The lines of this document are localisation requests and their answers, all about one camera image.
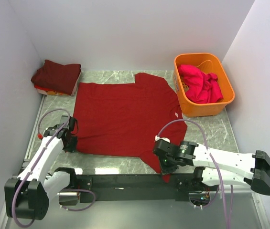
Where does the orange plastic basket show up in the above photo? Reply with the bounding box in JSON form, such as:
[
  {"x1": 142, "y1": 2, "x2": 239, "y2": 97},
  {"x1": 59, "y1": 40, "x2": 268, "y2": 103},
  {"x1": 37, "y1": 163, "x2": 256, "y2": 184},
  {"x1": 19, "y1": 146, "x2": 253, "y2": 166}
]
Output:
[{"x1": 173, "y1": 52, "x2": 235, "y2": 117}]

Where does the dark red folded t-shirt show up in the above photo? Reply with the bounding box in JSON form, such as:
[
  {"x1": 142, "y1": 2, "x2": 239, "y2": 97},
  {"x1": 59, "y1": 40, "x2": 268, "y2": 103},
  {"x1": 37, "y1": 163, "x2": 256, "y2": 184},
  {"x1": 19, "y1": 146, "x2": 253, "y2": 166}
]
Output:
[{"x1": 31, "y1": 60, "x2": 81, "y2": 96}]

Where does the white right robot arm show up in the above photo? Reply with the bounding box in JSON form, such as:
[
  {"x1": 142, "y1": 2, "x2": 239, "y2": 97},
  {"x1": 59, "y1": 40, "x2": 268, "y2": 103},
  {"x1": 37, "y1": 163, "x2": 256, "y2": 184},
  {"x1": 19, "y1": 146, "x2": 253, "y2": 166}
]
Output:
[{"x1": 153, "y1": 136, "x2": 270, "y2": 196}]

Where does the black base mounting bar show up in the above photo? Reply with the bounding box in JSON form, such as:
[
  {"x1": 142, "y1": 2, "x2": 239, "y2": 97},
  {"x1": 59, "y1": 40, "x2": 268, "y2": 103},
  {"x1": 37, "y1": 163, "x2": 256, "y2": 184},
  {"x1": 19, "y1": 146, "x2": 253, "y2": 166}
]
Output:
[{"x1": 76, "y1": 172, "x2": 217, "y2": 201}]

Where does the orange folded t-shirt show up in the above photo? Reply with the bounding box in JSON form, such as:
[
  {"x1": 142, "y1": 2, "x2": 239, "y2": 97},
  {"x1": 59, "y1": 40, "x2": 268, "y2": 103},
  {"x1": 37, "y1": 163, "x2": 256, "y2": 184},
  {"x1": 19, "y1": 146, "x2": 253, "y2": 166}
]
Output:
[{"x1": 34, "y1": 85, "x2": 68, "y2": 96}]

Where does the aluminium frame rail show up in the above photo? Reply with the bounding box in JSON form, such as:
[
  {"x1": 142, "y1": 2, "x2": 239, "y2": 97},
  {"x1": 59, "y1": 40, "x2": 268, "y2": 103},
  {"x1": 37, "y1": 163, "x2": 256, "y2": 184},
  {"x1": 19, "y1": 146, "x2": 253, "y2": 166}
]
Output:
[{"x1": 0, "y1": 175, "x2": 270, "y2": 229}]

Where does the pink folded t-shirt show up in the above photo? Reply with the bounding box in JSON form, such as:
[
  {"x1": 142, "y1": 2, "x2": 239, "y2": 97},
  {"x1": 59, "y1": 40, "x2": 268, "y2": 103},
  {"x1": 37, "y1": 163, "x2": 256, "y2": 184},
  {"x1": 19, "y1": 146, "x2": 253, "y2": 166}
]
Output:
[{"x1": 71, "y1": 66, "x2": 82, "y2": 96}]

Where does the pink t-shirt in basket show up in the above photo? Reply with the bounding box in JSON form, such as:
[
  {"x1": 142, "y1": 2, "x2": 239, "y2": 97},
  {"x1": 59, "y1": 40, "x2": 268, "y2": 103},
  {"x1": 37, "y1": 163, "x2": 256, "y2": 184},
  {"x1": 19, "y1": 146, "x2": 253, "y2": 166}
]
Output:
[{"x1": 178, "y1": 64, "x2": 224, "y2": 104}]

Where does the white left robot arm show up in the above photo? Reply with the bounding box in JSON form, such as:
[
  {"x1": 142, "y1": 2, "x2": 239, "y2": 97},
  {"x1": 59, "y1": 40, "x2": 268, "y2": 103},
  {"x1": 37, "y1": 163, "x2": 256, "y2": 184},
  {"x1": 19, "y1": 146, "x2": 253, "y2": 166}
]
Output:
[{"x1": 4, "y1": 115, "x2": 78, "y2": 220}]

